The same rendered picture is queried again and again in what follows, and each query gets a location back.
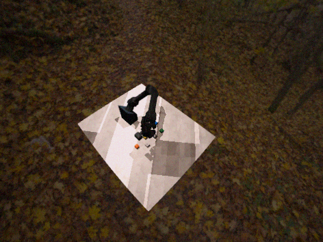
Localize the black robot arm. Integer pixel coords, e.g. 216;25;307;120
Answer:
125;85;159;139

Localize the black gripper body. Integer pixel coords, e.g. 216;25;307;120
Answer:
134;124;156;141

